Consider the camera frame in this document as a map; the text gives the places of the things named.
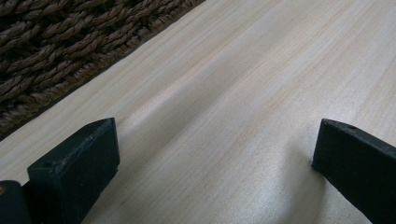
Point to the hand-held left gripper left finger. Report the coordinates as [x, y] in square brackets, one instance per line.
[77, 168]

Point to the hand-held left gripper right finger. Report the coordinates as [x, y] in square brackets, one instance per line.
[358, 168]

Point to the brown woven basket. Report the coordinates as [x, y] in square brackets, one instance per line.
[56, 46]

